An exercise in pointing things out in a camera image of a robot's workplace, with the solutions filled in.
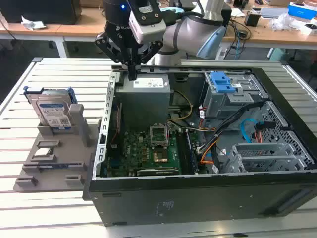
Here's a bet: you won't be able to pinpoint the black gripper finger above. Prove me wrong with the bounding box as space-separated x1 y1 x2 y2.
95 31 134 80
133 40 164 81

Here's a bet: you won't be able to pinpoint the hard disk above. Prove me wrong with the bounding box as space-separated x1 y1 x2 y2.
23 86 79 131

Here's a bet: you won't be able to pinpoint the metal disk bay with latch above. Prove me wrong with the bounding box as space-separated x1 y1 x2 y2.
202 71 269 120

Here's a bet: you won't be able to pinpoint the wooden office desk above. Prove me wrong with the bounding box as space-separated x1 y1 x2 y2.
0 7 112 59
217 7 317 60

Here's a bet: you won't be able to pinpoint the grey power supply unit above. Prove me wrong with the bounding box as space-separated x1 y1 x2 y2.
115 74 173 124

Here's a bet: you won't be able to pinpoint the black box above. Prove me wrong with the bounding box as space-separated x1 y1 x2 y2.
0 0 82 25

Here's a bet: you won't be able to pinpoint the blue plastic bay latch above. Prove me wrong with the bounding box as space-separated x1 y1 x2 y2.
209 71 236 95

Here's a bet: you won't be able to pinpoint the white crumpled paper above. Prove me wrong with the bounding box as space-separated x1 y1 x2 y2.
21 15 46 31

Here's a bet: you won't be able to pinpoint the metal socket cover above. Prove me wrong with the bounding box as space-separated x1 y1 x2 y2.
149 122 171 149

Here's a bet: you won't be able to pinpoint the green motherboard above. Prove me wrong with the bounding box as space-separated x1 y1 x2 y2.
106 121 199 177

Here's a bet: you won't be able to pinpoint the small black container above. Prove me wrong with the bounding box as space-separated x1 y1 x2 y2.
244 12 261 27

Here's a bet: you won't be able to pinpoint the black RAM slot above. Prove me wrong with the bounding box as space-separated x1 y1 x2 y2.
177 130 190 174
186 130 200 174

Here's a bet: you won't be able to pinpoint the CPU socket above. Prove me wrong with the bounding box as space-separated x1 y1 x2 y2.
152 148 171 165

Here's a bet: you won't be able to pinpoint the grey parts rack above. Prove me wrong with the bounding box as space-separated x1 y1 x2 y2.
14 104 100 193

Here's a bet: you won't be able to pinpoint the silver CPU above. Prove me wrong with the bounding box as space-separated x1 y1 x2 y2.
33 148 51 158

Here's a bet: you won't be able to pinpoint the RAM stick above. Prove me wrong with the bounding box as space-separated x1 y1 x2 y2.
24 162 84 169

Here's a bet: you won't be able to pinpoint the clear plastic bag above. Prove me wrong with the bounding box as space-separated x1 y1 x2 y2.
269 13 298 31

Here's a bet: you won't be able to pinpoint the black PC case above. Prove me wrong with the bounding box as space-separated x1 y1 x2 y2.
83 63 317 228

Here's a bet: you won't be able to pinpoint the blue cardboard box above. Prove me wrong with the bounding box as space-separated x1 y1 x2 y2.
288 1 317 20

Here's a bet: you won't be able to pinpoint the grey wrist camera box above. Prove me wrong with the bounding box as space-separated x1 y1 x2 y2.
128 0 167 44

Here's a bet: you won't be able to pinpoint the yellow wires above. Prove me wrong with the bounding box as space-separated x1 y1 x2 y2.
168 90 194 122

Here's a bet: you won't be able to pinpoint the black cable bundle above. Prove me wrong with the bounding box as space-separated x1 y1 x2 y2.
212 101 264 140

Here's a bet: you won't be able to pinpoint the multicoloured wire bundle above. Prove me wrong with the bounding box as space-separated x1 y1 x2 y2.
197 138 221 166

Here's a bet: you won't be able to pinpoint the blue wire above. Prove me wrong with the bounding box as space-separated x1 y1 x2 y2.
241 119 256 144

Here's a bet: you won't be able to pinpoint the orange wire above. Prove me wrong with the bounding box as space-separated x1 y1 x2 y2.
254 123 265 144

